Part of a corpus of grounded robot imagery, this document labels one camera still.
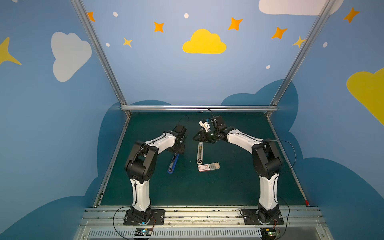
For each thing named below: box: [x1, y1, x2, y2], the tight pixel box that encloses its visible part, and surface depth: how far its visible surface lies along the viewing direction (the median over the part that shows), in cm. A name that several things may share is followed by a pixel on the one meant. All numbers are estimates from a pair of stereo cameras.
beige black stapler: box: [197, 141, 204, 165], surface depth 100 cm
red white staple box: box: [198, 162, 221, 173], surface depth 93 cm
